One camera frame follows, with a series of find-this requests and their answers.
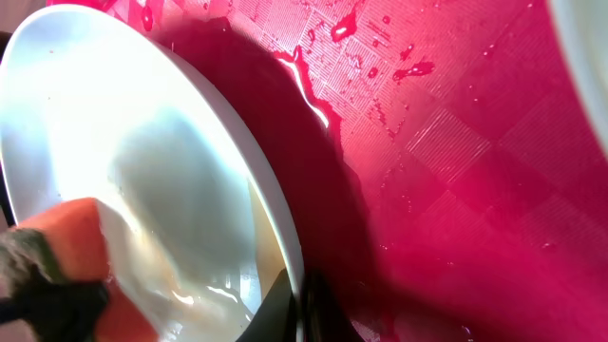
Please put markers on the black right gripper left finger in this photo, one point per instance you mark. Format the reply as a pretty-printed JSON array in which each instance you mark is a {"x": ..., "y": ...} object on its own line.
[{"x": 276, "y": 318}]

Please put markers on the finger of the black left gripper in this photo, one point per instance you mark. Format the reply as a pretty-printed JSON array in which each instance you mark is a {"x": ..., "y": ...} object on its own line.
[{"x": 57, "y": 309}]

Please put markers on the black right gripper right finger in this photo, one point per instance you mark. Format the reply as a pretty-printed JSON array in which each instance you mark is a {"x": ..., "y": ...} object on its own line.
[{"x": 324, "y": 320}]

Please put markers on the orange green sponge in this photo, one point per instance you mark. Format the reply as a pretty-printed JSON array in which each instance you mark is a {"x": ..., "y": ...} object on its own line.
[{"x": 59, "y": 247}]

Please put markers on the light blue plate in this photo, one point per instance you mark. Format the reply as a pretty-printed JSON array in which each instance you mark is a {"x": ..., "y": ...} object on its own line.
[
  {"x": 194, "y": 220},
  {"x": 581, "y": 29}
]

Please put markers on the red plastic tray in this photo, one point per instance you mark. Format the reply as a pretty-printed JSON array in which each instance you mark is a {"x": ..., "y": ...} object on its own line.
[{"x": 439, "y": 167}]

